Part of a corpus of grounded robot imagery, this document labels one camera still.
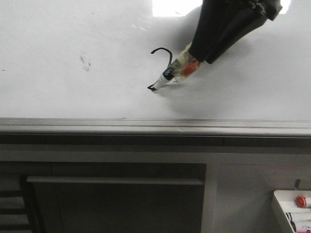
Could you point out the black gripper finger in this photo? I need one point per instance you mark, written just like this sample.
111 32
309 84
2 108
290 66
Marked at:
236 25
212 18

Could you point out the white whiteboard marker with tape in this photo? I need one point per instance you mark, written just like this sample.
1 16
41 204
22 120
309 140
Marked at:
179 69

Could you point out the red capped marker in tray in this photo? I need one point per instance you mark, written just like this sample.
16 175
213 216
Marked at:
303 202

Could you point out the white storage tray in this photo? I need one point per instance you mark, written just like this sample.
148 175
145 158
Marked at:
291 217

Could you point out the dark cabinet door panel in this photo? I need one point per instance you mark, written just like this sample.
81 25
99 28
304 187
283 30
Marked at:
118 205

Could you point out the white whiteboard with aluminium frame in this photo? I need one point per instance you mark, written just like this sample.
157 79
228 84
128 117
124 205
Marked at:
84 66

